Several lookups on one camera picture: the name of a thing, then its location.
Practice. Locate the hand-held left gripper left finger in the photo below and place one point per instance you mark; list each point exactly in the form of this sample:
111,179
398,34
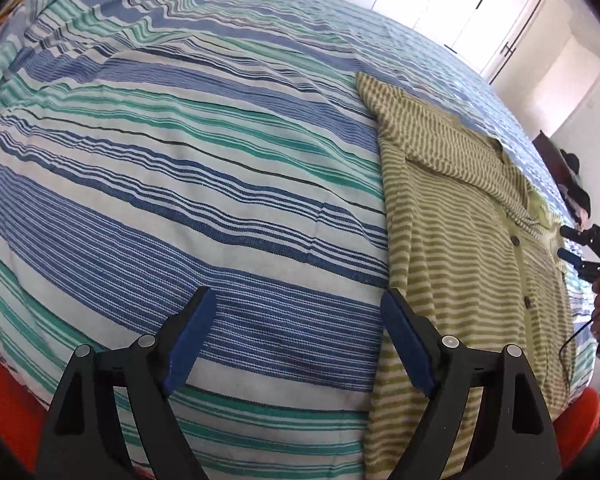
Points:
192,340

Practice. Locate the orange shaggy mat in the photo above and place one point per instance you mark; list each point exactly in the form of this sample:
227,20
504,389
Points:
10,400

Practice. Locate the blue green striped bedsheet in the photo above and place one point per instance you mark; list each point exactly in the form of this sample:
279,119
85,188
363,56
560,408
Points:
180,160

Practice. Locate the white door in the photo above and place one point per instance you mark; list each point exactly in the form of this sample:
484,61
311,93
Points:
525,55

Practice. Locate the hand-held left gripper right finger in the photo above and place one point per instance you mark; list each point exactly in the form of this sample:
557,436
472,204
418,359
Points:
410,345

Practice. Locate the green striped knit cardigan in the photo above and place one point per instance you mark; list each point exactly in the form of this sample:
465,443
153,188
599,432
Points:
455,240

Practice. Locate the pile of clothes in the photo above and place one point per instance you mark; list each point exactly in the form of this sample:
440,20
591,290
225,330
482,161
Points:
577,195

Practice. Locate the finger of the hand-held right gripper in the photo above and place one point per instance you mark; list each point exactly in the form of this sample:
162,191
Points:
570,256
572,233

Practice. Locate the dark headboard with clothes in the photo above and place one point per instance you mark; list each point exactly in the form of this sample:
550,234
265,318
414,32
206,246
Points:
547,152

